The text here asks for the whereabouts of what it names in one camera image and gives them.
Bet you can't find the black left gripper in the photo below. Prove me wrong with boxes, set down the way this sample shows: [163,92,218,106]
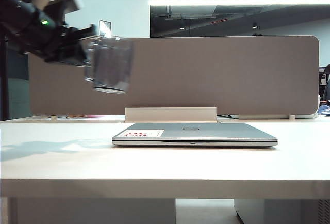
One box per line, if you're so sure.
[38,22,96,67]

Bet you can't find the transparent faceted water cup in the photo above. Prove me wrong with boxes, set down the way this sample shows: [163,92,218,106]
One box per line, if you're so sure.
[84,35,135,94]

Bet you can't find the white laptop sticker red print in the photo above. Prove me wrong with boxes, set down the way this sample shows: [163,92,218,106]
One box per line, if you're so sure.
[115,129,165,139]

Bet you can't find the silver closed laptop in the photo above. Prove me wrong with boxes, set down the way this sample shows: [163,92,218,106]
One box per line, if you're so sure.
[111,122,278,148]

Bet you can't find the pink and orange papers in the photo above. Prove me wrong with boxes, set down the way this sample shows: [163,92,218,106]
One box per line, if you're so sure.
[58,114,104,119]

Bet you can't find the brown fabric desk divider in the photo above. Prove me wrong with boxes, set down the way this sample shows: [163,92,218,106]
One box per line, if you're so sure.
[28,35,320,117]

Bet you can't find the red ceiling sign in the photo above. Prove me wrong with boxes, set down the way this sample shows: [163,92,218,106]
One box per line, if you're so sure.
[209,18,228,26]

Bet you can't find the white desk support panel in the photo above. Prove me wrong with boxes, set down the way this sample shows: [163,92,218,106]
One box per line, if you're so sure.
[6,197,176,224]

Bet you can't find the long white ceiling light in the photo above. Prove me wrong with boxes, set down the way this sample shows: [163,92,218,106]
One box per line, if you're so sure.
[148,0,330,6]

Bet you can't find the white flat device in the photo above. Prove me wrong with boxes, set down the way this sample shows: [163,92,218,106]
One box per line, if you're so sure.
[228,113,319,120]

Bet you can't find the seated person in background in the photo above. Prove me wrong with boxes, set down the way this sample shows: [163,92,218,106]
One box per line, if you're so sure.
[323,63,330,103]

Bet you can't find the blue cloth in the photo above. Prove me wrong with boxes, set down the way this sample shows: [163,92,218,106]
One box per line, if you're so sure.
[318,104,330,117]

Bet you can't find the white under-desk cabinet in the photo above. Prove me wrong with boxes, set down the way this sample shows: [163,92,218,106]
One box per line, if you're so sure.
[234,198,330,224]

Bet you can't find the framed wall poster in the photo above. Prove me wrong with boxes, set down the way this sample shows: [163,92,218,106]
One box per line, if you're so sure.
[98,19,112,39]

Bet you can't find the black left camera bracket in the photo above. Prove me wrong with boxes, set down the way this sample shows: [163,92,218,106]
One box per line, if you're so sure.
[43,0,78,23]

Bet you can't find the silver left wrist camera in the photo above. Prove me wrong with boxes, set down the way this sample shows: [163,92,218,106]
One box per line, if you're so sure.
[50,0,85,13]

